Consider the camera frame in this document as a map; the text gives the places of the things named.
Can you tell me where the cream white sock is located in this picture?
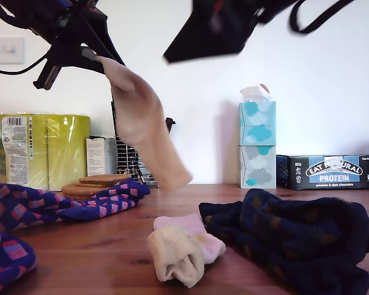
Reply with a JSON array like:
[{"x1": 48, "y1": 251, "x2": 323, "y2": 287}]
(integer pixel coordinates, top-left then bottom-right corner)
[
  {"x1": 147, "y1": 214, "x2": 227, "y2": 289},
  {"x1": 97, "y1": 56, "x2": 194, "y2": 191}
]

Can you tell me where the grey cloud tissue box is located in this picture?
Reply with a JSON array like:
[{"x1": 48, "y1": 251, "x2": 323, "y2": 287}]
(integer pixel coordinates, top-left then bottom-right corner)
[{"x1": 239, "y1": 145, "x2": 278, "y2": 189}]

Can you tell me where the yellow-green kitchen roll pack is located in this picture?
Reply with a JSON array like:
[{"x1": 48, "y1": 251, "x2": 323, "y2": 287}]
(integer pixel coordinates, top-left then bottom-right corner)
[{"x1": 0, "y1": 114, "x2": 92, "y2": 190}]

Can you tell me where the white wall light switch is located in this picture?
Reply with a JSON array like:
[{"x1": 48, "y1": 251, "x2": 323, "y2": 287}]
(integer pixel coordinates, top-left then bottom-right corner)
[{"x1": 0, "y1": 37, "x2": 25, "y2": 65}]

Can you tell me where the black Eat Natural protein box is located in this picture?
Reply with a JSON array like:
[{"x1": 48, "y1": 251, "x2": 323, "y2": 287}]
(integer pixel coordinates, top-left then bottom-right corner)
[{"x1": 276, "y1": 154, "x2": 369, "y2": 191}]

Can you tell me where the chrome wire utensil holder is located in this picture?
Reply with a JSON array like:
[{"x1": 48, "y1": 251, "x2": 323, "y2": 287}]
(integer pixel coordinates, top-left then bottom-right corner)
[{"x1": 115, "y1": 140, "x2": 161, "y2": 187}]

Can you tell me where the thin black chopstick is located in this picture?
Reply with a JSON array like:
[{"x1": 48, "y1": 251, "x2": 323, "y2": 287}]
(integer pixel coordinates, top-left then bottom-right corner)
[{"x1": 111, "y1": 88, "x2": 117, "y2": 142}]

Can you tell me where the long black camera cable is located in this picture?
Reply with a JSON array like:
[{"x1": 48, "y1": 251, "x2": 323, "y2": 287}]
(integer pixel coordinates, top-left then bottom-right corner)
[{"x1": 288, "y1": 0, "x2": 355, "y2": 34}]

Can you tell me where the thin black cable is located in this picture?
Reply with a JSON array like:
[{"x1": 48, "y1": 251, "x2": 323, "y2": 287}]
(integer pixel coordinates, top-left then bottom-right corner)
[{"x1": 0, "y1": 57, "x2": 50, "y2": 76}]

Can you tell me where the blue cloud tissue box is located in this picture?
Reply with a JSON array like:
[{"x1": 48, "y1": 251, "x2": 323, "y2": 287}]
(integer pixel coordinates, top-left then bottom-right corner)
[{"x1": 239, "y1": 101, "x2": 277, "y2": 148}]

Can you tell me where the white tissue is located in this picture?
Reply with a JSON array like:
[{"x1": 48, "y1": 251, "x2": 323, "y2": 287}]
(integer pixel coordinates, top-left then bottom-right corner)
[{"x1": 239, "y1": 83, "x2": 272, "y2": 104}]

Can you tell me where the blue pink brick pattern sock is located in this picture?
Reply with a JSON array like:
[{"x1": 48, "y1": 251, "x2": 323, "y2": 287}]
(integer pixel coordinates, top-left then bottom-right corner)
[
  {"x1": 0, "y1": 179, "x2": 151, "y2": 231},
  {"x1": 0, "y1": 223, "x2": 38, "y2": 295}
]

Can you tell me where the small white printed carton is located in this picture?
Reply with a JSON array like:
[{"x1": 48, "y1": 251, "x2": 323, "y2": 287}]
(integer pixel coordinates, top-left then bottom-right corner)
[{"x1": 85, "y1": 136, "x2": 117, "y2": 178}]

